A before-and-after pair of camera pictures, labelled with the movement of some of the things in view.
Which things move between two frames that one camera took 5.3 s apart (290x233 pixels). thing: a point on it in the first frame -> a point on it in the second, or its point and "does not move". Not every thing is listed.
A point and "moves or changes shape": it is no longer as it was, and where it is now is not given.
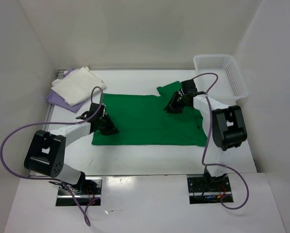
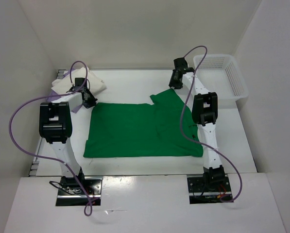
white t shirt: (77, 85) does not move
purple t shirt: (53, 97) does not move
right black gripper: (172, 107) -> (173, 84)
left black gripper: (111, 129) -> (92, 102)
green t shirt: (142, 120) moves or changes shape
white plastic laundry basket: (230, 86) does not move
